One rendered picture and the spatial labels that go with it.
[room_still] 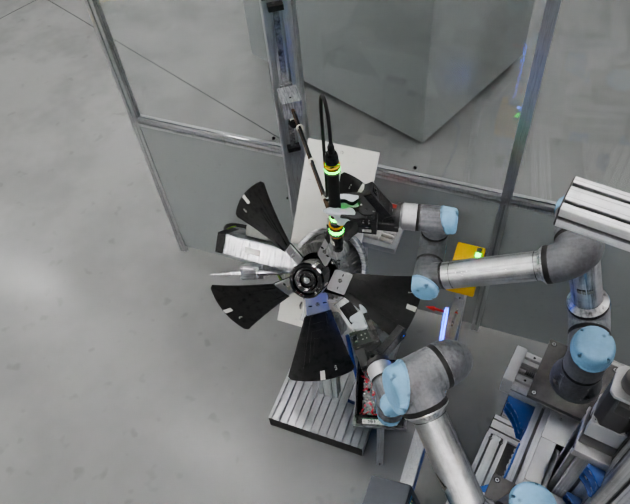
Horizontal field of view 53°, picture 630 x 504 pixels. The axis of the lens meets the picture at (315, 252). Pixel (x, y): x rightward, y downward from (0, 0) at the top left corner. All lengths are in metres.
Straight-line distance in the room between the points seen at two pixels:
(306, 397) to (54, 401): 1.28
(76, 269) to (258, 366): 1.29
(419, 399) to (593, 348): 0.61
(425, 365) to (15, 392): 2.53
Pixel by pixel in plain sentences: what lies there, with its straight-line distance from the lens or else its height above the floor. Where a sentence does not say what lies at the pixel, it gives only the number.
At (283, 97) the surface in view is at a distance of 2.27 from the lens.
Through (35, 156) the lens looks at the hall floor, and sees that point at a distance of 4.78.
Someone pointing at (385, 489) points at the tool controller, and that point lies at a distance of 1.71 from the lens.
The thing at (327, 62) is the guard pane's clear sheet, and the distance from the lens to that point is 2.41.
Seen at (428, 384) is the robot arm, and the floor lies 1.50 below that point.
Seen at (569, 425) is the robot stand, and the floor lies 0.95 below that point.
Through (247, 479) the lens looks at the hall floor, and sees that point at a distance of 3.07.
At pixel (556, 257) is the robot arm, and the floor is 1.63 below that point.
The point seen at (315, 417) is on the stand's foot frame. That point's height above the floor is 0.07.
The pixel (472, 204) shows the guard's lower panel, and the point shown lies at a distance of 2.66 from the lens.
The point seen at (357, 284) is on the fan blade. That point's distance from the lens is 2.05.
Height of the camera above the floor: 2.87
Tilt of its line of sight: 52 degrees down
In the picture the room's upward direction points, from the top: 7 degrees counter-clockwise
